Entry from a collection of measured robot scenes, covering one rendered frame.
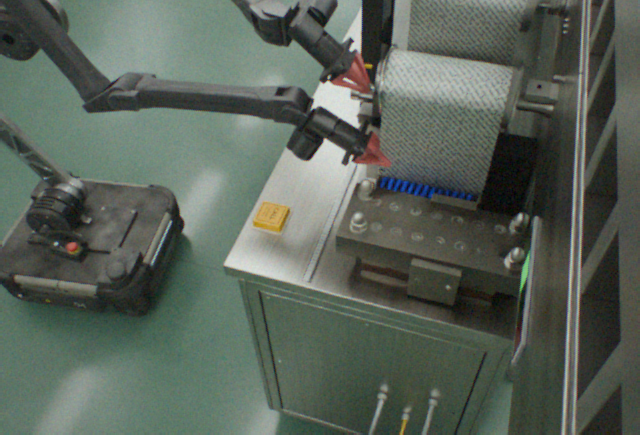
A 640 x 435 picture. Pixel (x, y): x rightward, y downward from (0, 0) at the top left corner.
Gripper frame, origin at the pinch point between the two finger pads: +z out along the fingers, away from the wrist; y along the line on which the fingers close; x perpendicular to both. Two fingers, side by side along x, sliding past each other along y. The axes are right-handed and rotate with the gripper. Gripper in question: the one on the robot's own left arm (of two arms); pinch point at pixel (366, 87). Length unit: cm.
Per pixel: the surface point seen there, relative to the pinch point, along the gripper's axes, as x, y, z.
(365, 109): -7.7, -4.1, 5.9
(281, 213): -33.9, 14.0, 8.2
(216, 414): -119, 35, 52
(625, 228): 52, 60, 1
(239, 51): -172, -173, 1
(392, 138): -1.3, 5.2, 10.9
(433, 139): 5.9, 5.5, 16.0
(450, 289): -1.9, 28.2, 35.6
